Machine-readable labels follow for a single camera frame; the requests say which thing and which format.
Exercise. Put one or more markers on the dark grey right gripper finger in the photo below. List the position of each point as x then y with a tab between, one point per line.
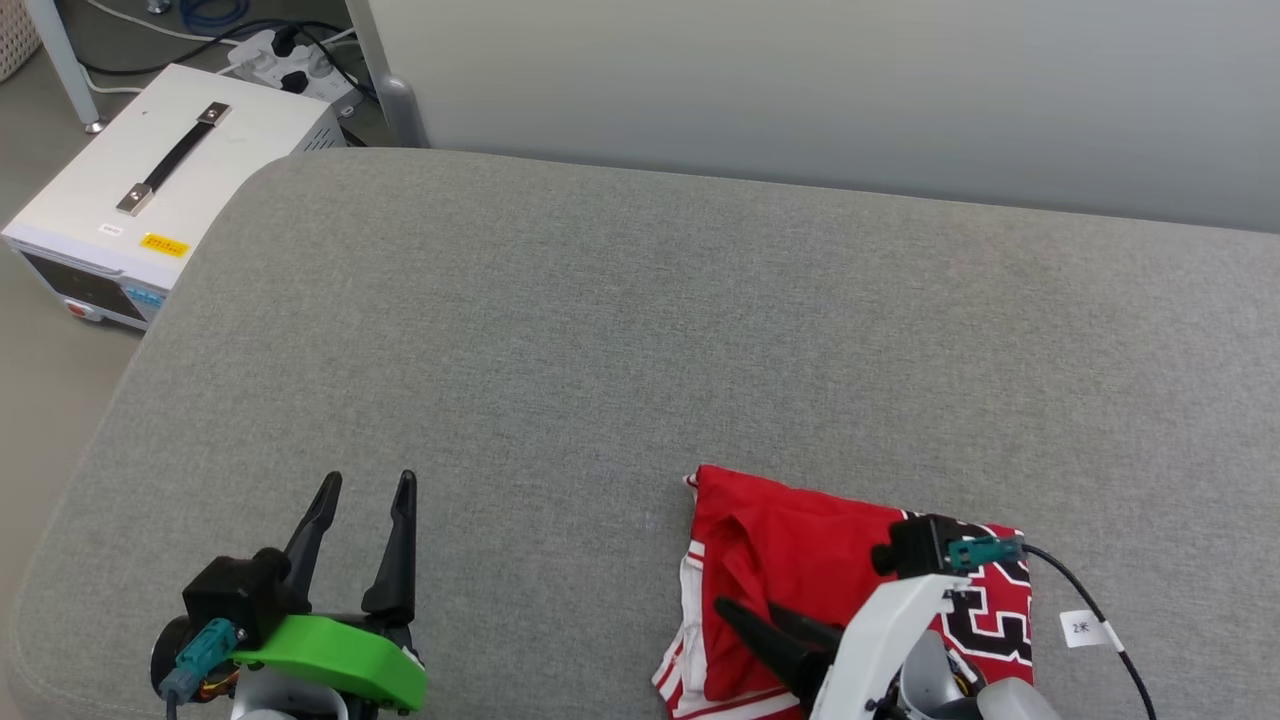
785	660
815	632

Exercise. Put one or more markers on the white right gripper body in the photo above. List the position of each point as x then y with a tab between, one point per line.
870	650

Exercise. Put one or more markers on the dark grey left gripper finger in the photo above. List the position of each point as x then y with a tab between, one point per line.
398	570
315	540

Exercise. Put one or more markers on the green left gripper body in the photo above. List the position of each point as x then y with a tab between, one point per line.
340	655

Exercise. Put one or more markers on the red and white sports jersey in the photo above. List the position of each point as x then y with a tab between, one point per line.
790	540

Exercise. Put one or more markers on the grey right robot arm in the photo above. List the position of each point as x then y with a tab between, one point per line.
1020	700

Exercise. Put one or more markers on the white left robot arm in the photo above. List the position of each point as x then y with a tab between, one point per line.
285	700

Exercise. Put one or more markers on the grey fabric sofa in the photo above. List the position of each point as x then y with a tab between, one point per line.
600	350

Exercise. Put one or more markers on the white power supply box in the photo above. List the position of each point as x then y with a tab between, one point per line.
270	120

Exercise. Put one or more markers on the white power strip black plugs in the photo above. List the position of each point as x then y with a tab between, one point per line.
262	55

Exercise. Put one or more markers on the thick white metal desk leg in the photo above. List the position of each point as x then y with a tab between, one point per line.
65	70

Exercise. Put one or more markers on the pale green partition screen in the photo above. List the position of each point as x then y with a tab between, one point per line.
800	90

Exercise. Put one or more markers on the white woven laundry basket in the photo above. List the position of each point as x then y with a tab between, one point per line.
15	35

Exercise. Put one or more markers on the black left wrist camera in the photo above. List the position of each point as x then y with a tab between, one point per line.
230	595

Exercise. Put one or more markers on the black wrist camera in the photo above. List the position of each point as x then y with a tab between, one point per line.
230	595
920	545

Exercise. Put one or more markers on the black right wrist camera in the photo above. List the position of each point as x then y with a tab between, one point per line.
920	545

